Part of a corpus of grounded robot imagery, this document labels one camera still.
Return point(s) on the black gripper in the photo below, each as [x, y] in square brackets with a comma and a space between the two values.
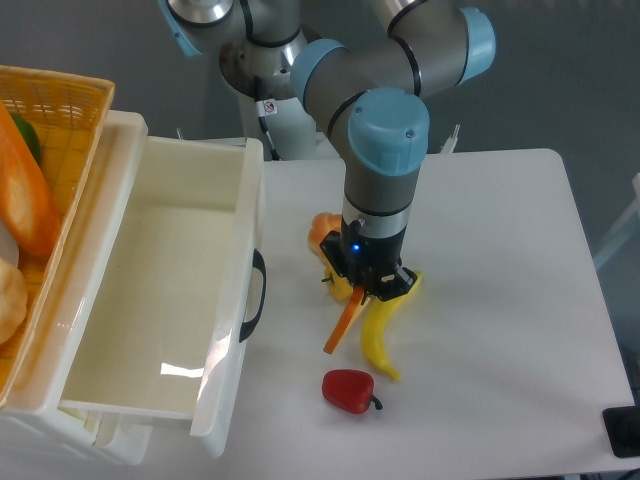
[352, 259]

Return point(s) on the toy bread slice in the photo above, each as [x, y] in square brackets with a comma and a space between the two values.
[353, 309]

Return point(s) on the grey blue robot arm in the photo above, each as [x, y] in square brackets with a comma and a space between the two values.
[369, 105]

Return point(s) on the toy bread roll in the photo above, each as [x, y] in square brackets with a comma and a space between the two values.
[322, 224]

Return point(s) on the white open upper drawer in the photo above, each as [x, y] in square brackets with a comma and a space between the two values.
[161, 346]

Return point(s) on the toy round bread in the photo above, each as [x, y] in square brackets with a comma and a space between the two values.
[14, 298]

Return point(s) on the white drawer cabinet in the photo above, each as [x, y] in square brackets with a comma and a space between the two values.
[34, 424]

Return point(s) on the toy yellow bell pepper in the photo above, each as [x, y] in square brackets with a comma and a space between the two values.
[337, 290]

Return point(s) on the toy yellow banana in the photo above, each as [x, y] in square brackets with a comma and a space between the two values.
[372, 339]

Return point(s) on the toy red bell pepper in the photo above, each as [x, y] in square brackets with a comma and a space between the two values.
[350, 390]

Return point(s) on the black device at edge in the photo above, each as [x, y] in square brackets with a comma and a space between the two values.
[622, 427]

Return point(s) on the toy orange baguette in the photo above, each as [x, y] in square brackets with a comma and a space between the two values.
[28, 208]

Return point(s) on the yellow woven basket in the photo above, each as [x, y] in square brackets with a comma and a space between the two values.
[68, 112]

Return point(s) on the toy green pepper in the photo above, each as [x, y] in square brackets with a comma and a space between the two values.
[29, 135]

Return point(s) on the black drawer handle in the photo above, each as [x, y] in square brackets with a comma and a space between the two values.
[256, 296]

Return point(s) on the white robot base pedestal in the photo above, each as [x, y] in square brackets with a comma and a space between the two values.
[270, 111]

